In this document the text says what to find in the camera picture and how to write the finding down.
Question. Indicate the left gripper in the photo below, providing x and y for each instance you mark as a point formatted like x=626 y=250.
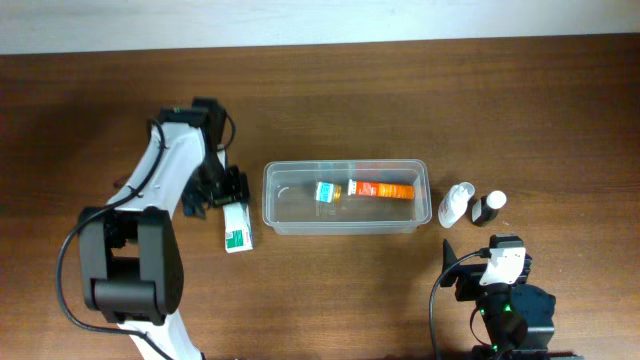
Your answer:
x=238 y=188

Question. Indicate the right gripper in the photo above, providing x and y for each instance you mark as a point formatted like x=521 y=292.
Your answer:
x=470 y=276

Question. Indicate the white green medicine box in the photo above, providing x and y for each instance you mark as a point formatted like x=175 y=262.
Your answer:
x=238 y=233

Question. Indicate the small blue-label gold-cap bottle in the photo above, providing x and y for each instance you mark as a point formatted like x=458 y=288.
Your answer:
x=326 y=192

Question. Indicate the orange tablet tube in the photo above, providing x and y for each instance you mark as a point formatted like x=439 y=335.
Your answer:
x=381 y=190

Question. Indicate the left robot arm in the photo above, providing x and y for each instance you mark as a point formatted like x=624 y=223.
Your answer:
x=131 y=268

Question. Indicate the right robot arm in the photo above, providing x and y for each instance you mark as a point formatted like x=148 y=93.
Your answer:
x=517 y=316

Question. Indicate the clear plastic container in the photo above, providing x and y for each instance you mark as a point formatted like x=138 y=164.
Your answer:
x=289 y=207

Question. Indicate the white bottle clear cap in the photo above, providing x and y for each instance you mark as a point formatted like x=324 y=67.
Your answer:
x=455 y=203

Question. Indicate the dark bottle white cap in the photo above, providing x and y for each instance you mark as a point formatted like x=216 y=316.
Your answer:
x=487 y=208

